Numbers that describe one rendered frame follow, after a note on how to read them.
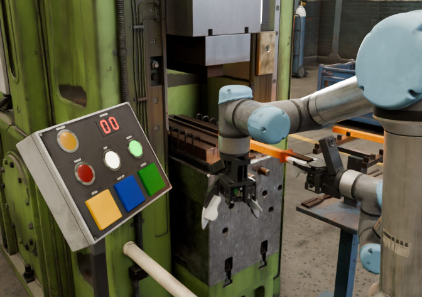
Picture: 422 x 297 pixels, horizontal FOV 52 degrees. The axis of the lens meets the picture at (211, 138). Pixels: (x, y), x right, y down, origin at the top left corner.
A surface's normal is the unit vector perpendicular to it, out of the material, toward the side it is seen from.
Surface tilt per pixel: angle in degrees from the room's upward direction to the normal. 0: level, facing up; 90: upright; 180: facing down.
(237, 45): 90
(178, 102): 90
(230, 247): 90
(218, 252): 90
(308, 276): 0
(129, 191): 60
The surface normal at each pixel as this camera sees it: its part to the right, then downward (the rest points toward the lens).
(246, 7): 0.63, 0.24
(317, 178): -0.77, 0.20
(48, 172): -0.44, 0.27
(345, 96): -0.88, 0.07
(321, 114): -0.73, 0.51
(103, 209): 0.78, -0.36
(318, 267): 0.00, -0.95
